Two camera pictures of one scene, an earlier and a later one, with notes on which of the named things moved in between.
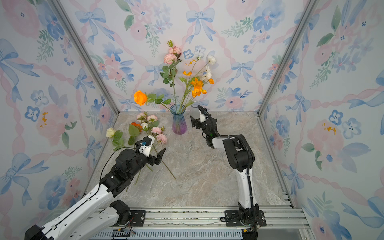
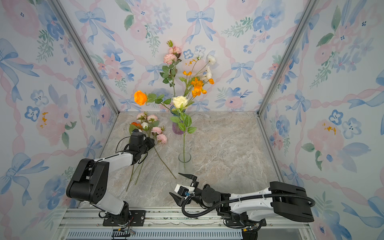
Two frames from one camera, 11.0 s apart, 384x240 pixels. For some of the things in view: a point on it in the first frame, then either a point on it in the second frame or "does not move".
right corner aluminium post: x=302 y=24 does not move
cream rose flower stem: x=118 y=141 to x=184 y=122
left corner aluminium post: x=60 y=7 does not move
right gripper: x=194 y=123 to x=179 y=201
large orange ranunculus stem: x=141 y=98 does not move
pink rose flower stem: x=172 y=57 does not move
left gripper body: x=150 y=160 to x=148 y=144
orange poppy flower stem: x=194 y=87 does not move
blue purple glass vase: x=179 y=126 does not move
